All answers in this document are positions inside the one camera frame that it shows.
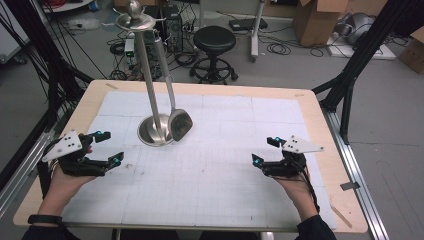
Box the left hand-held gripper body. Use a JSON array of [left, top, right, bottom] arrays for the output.
[[41, 129, 108, 178]]

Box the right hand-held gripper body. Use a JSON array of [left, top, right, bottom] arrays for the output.
[[261, 134, 325, 178]]

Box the metal utensil rack stand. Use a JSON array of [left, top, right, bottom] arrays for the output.
[[114, 0, 175, 148]]

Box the person's right hand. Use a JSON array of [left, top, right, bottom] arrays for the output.
[[273, 167, 319, 222]]

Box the person's left hand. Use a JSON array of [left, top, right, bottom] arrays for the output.
[[38, 164, 98, 216]]

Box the white grid mat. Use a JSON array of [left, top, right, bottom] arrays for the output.
[[61, 90, 338, 231]]

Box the grey tape piece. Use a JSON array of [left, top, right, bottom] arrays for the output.
[[339, 181, 361, 192]]

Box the thin wooden stick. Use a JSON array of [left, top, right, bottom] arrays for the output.
[[329, 203, 353, 230]]

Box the black wristband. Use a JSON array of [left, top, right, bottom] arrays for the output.
[[27, 214, 63, 226]]

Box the white power adapter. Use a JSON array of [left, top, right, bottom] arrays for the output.
[[123, 38, 136, 66]]

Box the white metal stand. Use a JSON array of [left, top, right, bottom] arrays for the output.
[[249, 0, 267, 63]]

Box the black round stool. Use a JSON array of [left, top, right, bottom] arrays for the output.
[[189, 25, 239, 85]]

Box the flat black box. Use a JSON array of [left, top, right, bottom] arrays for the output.
[[229, 18, 269, 32]]

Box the large open cardboard box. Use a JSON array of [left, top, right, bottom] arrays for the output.
[[293, 0, 351, 47]]

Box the grey mesh computer tower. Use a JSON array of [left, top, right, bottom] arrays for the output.
[[162, 4, 184, 53]]

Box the small cardboard box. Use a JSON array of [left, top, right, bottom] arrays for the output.
[[113, 0, 134, 10]]

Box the round white table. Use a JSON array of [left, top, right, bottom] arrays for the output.
[[43, 0, 94, 14]]

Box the white floor board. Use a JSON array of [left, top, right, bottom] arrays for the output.
[[326, 33, 398, 61]]

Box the grey rounded device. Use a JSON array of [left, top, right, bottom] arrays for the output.
[[339, 12, 376, 45]]

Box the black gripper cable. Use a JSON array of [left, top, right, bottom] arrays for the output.
[[298, 166, 321, 214]]

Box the aluminium rail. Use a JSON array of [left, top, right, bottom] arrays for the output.
[[0, 131, 54, 218], [321, 106, 389, 240]]

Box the black frame stand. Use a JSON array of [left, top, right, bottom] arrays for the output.
[[0, 0, 95, 134], [312, 0, 424, 145]]

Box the coiled black floor cable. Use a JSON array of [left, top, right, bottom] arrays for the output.
[[266, 43, 293, 56]]

